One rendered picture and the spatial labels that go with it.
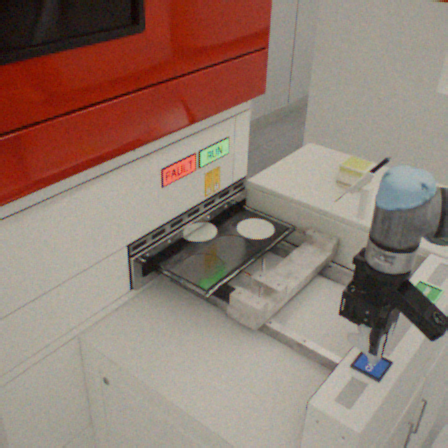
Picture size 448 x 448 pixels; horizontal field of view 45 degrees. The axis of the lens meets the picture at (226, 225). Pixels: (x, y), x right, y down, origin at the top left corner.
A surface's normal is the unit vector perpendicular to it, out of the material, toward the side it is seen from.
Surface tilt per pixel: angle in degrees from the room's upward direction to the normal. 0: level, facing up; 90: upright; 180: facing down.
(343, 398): 0
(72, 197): 90
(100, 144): 90
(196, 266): 0
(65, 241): 90
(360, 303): 90
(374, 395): 0
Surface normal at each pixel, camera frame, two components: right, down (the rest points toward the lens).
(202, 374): 0.04, -0.84
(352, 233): -0.62, 0.41
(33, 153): 0.79, 0.36
